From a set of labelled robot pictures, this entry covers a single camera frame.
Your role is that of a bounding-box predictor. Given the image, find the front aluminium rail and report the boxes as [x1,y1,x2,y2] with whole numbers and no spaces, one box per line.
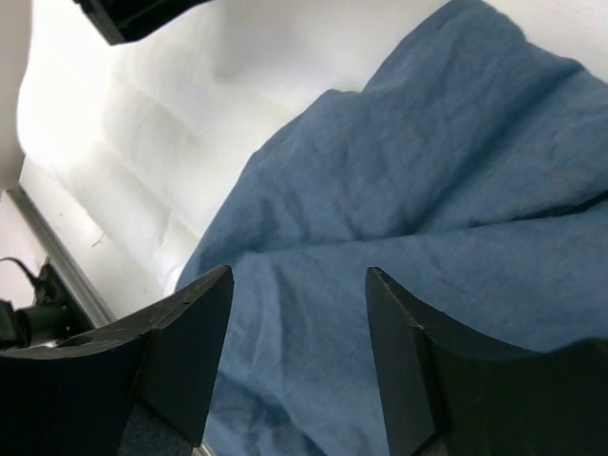
[6,185,116,328]

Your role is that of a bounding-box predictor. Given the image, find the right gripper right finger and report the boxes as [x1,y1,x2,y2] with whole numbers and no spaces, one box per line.
[366,268,607,455]

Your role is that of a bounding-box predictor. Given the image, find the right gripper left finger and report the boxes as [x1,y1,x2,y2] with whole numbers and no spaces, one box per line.
[1,266,234,455]

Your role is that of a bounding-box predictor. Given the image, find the blue pillowcase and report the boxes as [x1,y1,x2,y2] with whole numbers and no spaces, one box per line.
[118,0,608,456]

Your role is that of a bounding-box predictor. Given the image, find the white pillow with yellow edge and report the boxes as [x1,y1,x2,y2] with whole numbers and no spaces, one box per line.
[17,1,438,293]

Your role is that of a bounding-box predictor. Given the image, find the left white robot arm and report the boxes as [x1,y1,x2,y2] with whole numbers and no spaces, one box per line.
[74,0,208,46]

